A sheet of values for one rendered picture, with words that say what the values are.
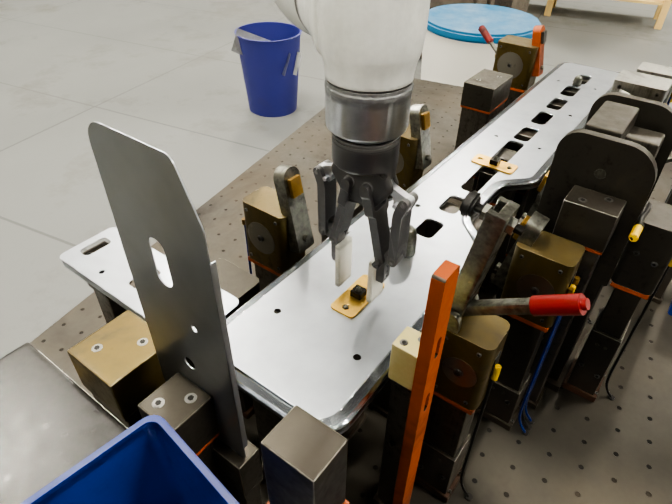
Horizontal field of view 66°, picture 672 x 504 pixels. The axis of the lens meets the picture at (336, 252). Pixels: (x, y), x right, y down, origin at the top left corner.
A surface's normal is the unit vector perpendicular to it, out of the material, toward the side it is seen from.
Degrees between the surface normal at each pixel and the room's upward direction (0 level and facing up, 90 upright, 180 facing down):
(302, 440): 0
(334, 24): 91
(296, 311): 0
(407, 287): 0
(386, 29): 89
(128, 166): 90
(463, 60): 94
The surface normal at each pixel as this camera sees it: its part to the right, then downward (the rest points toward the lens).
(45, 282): 0.01, -0.78
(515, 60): -0.60, 0.50
